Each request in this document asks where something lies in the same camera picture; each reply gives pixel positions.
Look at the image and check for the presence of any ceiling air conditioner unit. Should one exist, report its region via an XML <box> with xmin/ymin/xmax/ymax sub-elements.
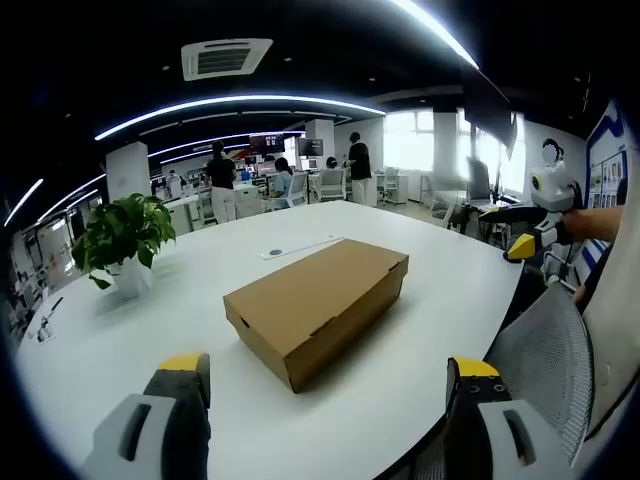
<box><xmin>180</xmin><ymin>38</ymin><xmax>274</xmax><ymax>82</ymax></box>

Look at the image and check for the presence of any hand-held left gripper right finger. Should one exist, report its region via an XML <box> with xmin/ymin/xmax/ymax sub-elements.
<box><xmin>444</xmin><ymin>355</ymin><xmax>586</xmax><ymax>480</ymax></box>

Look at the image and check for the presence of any brown cardboard shoe box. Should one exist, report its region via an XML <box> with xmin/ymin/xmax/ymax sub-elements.
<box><xmin>222</xmin><ymin>238</ymin><xmax>410</xmax><ymax>395</ymax></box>

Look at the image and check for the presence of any black hanging screen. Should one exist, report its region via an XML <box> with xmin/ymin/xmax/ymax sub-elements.
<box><xmin>462</xmin><ymin>67</ymin><xmax>519</xmax><ymax>149</ymax></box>

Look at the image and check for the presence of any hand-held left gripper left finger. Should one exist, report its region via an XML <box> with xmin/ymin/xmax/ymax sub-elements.
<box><xmin>79</xmin><ymin>352</ymin><xmax>214</xmax><ymax>480</ymax></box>

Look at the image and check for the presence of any green potted plant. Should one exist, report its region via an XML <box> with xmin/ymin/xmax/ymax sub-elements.
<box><xmin>71</xmin><ymin>193</ymin><xmax>177</xmax><ymax>291</ymax></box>

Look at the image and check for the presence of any white plant pot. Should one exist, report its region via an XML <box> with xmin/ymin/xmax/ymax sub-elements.
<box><xmin>107</xmin><ymin>254</ymin><xmax>154</xmax><ymax>301</ymax></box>

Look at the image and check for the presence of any white desk power strip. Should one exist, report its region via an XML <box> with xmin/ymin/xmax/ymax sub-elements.
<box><xmin>259</xmin><ymin>236</ymin><xmax>347</xmax><ymax>260</ymax></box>

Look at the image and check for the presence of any person's beige shirt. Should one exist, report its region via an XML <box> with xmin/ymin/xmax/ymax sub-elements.
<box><xmin>574</xmin><ymin>204</ymin><xmax>640</xmax><ymax>441</ymax></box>

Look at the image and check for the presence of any small white desk object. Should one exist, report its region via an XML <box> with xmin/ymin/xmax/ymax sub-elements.
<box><xmin>37</xmin><ymin>297</ymin><xmax>65</xmax><ymax>344</ymax></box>

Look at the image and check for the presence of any grey mesh office chair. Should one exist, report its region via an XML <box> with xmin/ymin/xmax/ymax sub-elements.
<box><xmin>482</xmin><ymin>283</ymin><xmax>597</xmax><ymax>469</ymax></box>
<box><xmin>287</xmin><ymin>172</ymin><xmax>309</xmax><ymax>209</ymax></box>
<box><xmin>318</xmin><ymin>168</ymin><xmax>350</xmax><ymax>202</ymax></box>

